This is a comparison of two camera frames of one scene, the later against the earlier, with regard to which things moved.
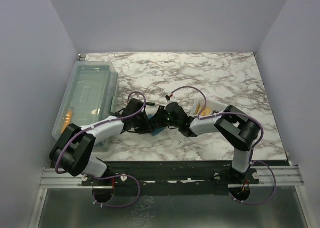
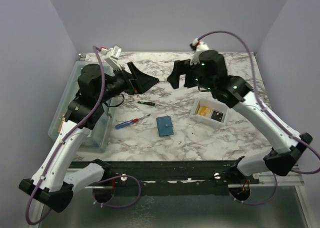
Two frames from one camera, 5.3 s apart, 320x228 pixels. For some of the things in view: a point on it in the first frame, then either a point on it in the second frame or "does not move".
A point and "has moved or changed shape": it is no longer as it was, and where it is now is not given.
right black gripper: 158,121 -> 181,67
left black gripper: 145,129 -> 144,81
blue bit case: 156,131 has moved or changed shape
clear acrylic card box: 212,107 does not move
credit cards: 207,110 does not move
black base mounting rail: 171,178 does not move
